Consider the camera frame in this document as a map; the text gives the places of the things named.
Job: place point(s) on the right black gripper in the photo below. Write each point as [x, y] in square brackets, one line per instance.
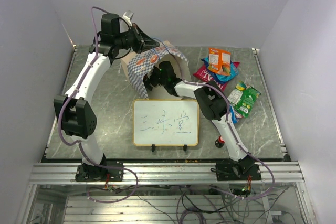
[148, 78]

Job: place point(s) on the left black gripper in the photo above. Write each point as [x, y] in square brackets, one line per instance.
[140, 47]

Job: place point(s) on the blue checkered paper bag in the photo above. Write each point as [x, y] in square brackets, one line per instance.
[137, 66]

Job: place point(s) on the pink snack bag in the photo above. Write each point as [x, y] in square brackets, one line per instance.
[204, 76]

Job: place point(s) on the orange Fox's fruits candy bag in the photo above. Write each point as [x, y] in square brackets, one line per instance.
[219, 61]

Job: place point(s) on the green snack bag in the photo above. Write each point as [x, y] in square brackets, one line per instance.
[242, 99]

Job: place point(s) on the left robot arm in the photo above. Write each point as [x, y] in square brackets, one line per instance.
[76, 120]

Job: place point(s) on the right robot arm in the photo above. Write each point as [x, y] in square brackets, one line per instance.
[214, 106]

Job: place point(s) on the red emergency stop button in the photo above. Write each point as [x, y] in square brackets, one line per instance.
[219, 143]

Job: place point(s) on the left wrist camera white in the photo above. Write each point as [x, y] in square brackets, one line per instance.
[127, 17]

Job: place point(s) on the white board with yellow frame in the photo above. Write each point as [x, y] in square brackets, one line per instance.
[165, 123]

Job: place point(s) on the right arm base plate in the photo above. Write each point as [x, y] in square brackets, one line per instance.
[228, 171]

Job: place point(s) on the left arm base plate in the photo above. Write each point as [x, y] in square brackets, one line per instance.
[89, 173]

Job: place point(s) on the aluminium frame rail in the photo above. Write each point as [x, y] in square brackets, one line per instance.
[158, 174]

